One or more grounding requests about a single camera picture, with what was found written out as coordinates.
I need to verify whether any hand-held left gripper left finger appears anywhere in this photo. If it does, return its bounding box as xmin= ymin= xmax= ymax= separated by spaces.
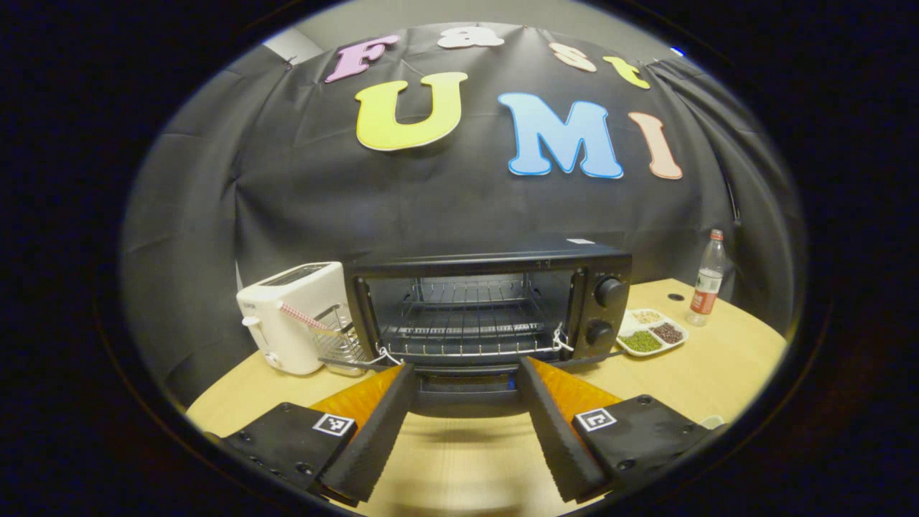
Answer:
xmin=225 ymin=363 xmax=415 ymax=504

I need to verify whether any clear plastic bottle red label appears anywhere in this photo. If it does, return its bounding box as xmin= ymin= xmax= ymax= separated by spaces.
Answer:
xmin=685 ymin=229 xmax=727 ymax=328

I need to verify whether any white toaster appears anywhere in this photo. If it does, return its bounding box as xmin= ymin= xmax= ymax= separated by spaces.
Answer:
xmin=236 ymin=261 xmax=354 ymax=376

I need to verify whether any white divided dish with beans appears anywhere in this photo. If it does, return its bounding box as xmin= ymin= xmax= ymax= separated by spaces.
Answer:
xmin=615 ymin=308 xmax=690 ymax=358

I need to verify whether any black electric oven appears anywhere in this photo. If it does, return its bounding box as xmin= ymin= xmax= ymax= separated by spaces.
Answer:
xmin=343 ymin=239 xmax=635 ymax=419

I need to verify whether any black backdrop cloth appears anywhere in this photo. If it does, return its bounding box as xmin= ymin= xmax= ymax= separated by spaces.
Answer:
xmin=118 ymin=22 xmax=809 ymax=411

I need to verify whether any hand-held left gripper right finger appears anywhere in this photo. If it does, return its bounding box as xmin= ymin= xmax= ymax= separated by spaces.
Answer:
xmin=518 ymin=357 xmax=713 ymax=504

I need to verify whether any wire mesh utensil holder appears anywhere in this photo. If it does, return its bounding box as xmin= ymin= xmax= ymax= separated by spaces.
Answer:
xmin=311 ymin=304 xmax=372 ymax=378

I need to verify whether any pink striped straw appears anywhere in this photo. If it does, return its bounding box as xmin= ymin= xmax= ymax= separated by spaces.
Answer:
xmin=279 ymin=302 xmax=340 ymax=334

